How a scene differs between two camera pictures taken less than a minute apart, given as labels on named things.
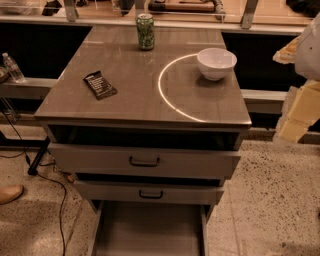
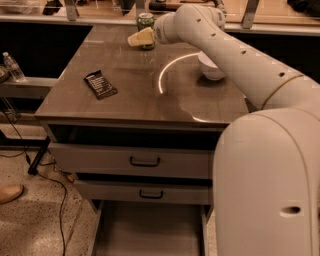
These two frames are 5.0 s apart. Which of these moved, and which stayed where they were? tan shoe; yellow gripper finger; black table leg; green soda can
Moved: yellow gripper finger
Stayed: black table leg; tan shoe; green soda can
